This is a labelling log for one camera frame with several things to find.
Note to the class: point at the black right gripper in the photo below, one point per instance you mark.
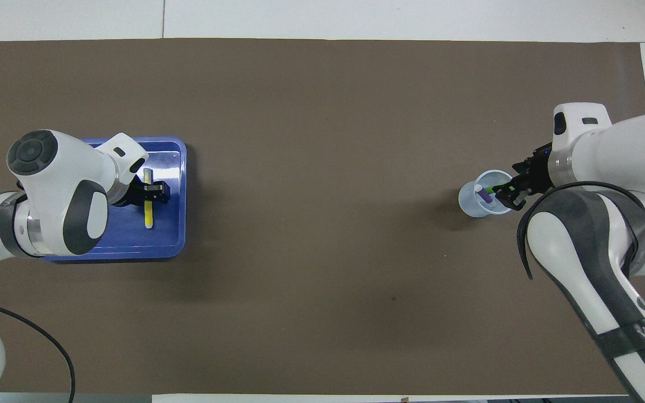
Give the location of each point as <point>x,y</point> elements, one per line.
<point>540,168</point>

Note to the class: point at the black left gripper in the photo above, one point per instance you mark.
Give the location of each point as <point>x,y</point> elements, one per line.
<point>122,200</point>

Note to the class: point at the yellow pen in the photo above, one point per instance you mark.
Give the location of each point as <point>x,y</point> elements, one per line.
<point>148,215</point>

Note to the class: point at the purple pen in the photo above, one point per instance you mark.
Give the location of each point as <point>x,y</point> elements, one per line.
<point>484,195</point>

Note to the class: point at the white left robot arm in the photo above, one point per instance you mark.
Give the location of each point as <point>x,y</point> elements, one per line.
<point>70,168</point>

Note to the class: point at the blue plastic tray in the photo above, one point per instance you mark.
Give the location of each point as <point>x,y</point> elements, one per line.
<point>166,235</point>

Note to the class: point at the translucent plastic cup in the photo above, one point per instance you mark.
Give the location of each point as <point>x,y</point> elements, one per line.
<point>471,207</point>

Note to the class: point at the brown table mat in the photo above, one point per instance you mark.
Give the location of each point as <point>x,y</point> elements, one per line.
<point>328,308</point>

